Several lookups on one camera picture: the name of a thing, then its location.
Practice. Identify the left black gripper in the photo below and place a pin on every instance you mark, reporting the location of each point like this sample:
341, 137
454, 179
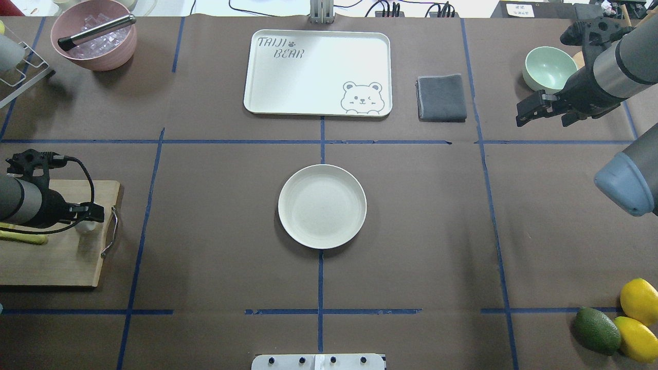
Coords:
51, 204

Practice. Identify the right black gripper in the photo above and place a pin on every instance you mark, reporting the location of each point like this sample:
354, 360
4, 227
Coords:
580, 90

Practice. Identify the white steamed bun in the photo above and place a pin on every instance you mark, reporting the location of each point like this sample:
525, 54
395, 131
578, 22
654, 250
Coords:
85, 227

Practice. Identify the cream round plate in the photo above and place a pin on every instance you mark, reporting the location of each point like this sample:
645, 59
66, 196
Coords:
322, 206

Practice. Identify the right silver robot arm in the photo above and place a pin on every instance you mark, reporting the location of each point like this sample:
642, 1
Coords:
619, 63

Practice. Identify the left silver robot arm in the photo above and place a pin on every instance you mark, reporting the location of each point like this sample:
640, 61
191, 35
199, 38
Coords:
25, 204

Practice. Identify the white bear tray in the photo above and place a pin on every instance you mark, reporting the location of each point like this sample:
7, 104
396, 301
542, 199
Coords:
321, 73

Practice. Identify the mint green bowl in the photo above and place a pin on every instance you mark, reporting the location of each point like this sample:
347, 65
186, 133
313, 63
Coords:
547, 68

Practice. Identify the bamboo cutting board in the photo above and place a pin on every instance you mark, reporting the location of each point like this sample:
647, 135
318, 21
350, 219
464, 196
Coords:
69, 258

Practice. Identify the grey folded cloth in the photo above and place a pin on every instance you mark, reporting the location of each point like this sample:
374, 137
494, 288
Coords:
441, 98

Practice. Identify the black box with label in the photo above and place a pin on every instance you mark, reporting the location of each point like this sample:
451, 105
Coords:
546, 10

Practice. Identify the black power strip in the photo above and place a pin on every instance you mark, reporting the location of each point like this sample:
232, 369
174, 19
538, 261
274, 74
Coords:
412, 9

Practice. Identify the pink bowl with ice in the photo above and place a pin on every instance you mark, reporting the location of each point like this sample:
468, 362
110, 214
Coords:
101, 54

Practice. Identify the grey cup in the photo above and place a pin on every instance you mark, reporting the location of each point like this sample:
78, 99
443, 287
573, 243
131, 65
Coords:
12, 53

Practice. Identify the yellow lemon near avocado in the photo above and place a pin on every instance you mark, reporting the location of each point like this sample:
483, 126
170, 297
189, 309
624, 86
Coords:
638, 299

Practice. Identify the green avocado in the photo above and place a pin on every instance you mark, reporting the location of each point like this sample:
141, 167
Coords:
595, 331

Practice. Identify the yellow lemon front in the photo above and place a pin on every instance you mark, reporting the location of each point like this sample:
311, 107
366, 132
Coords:
637, 341

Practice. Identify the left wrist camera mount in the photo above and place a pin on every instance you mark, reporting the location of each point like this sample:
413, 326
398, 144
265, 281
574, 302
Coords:
33, 166

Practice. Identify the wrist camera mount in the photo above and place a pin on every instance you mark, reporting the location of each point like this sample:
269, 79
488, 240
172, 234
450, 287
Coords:
593, 36
33, 166

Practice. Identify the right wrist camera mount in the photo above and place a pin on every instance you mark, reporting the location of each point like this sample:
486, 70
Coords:
593, 36

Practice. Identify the wire cup rack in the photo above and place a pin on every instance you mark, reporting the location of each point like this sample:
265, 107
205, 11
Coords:
31, 70

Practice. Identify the metal black-handled tongs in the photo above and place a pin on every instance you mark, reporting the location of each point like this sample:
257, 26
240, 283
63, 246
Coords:
112, 28

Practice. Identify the aluminium frame post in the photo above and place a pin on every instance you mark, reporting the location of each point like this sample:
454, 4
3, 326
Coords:
321, 12

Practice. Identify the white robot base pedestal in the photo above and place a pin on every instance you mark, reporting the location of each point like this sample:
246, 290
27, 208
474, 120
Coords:
320, 361

